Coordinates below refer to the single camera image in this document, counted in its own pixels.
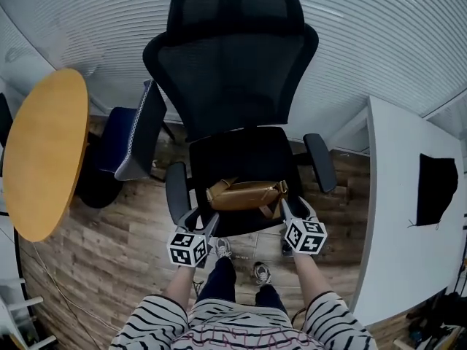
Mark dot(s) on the black mesh office chair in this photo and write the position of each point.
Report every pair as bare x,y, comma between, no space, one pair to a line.
226,68

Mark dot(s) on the black cloth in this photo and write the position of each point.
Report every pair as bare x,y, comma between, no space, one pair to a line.
436,188

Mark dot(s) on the person's right forearm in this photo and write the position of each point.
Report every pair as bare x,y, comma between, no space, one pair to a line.
310,279

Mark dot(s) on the person's right grey sneaker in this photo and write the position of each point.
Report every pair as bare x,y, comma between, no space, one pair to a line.
262,273

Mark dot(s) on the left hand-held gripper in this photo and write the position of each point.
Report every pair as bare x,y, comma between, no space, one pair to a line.
187,249

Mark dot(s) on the pile of dark equipment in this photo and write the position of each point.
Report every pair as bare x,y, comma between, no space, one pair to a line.
438,323

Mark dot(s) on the white desk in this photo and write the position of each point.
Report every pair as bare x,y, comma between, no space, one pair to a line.
397,213

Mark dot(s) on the white rack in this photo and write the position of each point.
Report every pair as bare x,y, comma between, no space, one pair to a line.
18,305

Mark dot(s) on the tan leather bag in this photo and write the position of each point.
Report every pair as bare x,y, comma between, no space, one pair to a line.
241,197

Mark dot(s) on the person's grey sneaker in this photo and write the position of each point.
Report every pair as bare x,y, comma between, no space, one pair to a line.
223,248
262,273

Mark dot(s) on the blue and grey chair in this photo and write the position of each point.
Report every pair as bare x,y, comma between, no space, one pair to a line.
120,140

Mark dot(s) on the round yellow wooden table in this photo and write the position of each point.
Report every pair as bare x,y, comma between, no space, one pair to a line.
44,151

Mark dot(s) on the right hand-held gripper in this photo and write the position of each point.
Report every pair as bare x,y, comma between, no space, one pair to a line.
305,236

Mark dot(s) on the person's left forearm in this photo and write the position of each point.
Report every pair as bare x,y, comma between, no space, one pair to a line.
182,284

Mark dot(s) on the person's left grey sneaker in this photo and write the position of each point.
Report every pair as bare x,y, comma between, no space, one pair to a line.
223,248

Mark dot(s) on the dark trousers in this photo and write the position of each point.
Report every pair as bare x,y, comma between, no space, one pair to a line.
220,283

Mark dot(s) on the striped white shirt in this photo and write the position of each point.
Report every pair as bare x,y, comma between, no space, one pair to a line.
233,326

